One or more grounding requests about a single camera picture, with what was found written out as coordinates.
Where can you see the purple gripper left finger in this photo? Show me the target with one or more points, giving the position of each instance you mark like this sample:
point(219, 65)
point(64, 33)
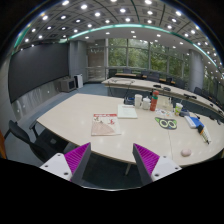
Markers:
point(69, 166)

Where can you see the white air purifier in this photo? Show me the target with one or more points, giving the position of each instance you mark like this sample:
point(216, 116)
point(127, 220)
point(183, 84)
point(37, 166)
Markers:
point(79, 80)

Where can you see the red orange bottle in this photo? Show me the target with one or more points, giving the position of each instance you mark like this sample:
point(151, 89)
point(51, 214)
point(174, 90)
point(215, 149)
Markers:
point(154, 100)

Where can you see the blue book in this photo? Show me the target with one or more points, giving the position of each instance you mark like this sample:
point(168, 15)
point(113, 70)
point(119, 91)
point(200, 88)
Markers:
point(193, 122)

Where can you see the green white paper cup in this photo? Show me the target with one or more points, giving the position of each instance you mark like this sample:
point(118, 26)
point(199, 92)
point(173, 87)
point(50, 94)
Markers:
point(178, 109)

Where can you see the red and white magazine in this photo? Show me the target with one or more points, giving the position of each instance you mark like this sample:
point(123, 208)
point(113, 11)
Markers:
point(105, 124)

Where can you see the grey box monitor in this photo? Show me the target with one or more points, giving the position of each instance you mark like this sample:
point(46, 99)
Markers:
point(67, 85)

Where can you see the white paper booklet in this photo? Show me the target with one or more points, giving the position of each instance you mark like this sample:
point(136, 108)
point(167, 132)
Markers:
point(127, 112)

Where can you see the black office chair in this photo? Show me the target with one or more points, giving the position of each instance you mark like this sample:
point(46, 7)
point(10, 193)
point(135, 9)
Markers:
point(21, 147)

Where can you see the long curved back desk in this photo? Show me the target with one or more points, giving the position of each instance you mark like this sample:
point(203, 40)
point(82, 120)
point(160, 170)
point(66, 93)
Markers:
point(141, 85)

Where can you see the dark blue small box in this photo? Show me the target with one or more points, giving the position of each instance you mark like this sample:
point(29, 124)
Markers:
point(129, 101)

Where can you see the black yellow marker box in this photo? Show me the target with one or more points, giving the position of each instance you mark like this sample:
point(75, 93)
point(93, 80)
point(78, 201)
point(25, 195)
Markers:
point(203, 132)

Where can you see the large dark projection screen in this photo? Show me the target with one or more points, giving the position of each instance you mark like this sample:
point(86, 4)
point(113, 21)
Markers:
point(35, 66)

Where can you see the white pitcher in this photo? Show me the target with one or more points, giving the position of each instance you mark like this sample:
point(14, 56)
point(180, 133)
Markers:
point(138, 100)

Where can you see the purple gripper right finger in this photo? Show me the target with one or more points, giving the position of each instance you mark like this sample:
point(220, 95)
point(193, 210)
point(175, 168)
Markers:
point(151, 166)

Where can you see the white jar with lid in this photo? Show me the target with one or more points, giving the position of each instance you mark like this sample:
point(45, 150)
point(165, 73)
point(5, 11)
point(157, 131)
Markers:
point(146, 103)

